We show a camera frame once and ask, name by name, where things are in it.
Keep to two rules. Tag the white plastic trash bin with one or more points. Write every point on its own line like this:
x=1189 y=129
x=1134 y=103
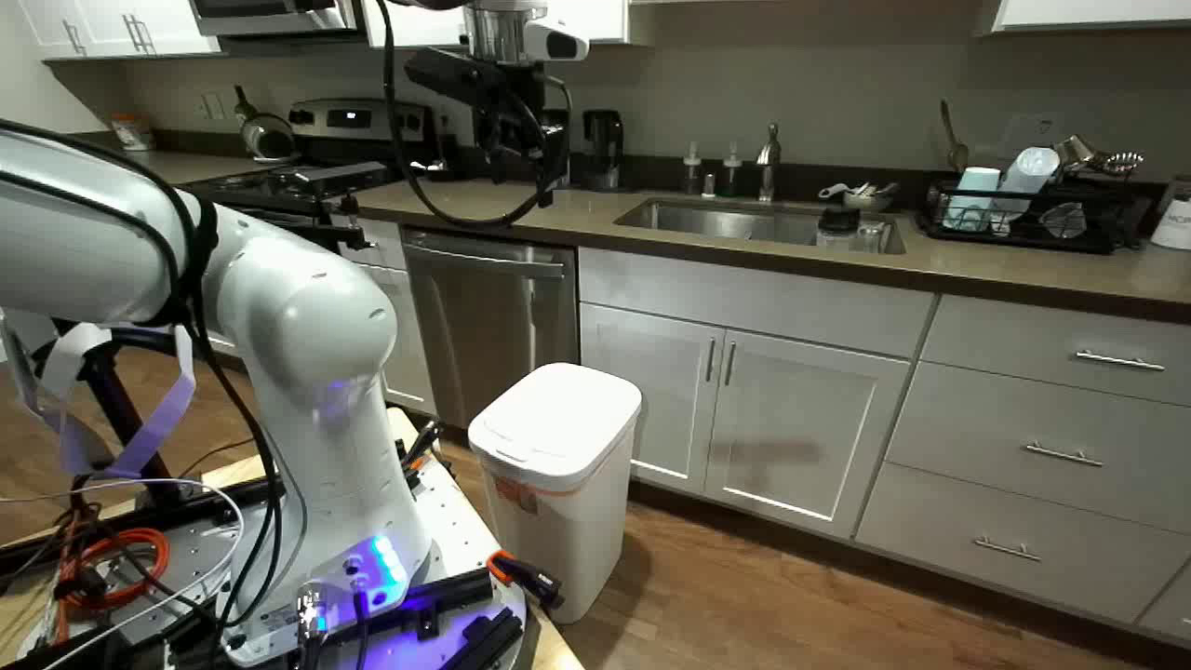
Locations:
x=561 y=535

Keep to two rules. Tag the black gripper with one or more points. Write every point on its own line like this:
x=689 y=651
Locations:
x=496 y=95

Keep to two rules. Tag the medium grey drawer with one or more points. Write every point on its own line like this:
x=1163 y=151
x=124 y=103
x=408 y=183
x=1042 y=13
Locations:
x=1042 y=451

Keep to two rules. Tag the black coffee maker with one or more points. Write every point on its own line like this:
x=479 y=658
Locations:
x=604 y=151

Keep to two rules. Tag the dish brush and sponge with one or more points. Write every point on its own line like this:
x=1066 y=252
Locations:
x=859 y=195

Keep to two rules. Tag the black dish rack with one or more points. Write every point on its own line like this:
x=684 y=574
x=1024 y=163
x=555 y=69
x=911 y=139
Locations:
x=1093 y=224

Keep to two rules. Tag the stainless steel dishwasher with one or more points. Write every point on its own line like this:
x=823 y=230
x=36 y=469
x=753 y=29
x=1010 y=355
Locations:
x=479 y=321

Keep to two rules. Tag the wide grey cabinet door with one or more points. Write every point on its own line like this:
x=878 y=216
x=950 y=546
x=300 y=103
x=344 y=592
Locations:
x=804 y=435

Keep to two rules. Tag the narrow grey cabinet door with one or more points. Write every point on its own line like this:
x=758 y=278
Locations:
x=656 y=396

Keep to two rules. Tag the white container in rack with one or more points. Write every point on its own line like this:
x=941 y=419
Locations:
x=1027 y=174

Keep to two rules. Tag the black clamp orange tip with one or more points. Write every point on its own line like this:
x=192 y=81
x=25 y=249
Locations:
x=527 y=577

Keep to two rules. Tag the clear cup in rack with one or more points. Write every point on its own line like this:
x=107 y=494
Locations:
x=978 y=191

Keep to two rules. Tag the chrome kitchen faucet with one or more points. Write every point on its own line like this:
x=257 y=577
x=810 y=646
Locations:
x=767 y=163

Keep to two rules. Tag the dark metal kettle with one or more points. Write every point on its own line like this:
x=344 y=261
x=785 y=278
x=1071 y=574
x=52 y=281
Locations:
x=262 y=133

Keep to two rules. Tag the stainless steel sink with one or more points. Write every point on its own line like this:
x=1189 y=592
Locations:
x=758 y=224

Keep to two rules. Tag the white paper towel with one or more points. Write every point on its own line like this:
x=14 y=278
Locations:
x=1173 y=224

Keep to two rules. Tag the black stainless stove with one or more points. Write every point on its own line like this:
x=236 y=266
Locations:
x=355 y=126

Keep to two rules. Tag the robot mounting platform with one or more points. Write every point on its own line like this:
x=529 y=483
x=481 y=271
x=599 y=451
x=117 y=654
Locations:
x=470 y=535

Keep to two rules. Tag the shallow grey drawer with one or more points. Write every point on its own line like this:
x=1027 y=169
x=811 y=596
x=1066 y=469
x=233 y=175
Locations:
x=1066 y=355

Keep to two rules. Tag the white trash bin lid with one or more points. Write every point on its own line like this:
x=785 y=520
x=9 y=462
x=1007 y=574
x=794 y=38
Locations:
x=551 y=416

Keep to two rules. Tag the white upper cabinet plain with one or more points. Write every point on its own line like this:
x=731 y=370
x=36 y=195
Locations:
x=1093 y=13

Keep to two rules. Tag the deep grey drawer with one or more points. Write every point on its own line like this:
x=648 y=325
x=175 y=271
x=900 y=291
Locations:
x=1017 y=546

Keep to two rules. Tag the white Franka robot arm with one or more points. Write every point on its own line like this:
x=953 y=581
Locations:
x=300 y=321

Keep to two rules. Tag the range hood microwave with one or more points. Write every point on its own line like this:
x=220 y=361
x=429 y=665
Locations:
x=273 y=18

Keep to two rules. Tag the grey sink front panel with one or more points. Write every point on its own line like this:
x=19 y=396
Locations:
x=758 y=301

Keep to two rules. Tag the black camera stand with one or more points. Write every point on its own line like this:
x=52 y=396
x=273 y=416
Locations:
x=124 y=422

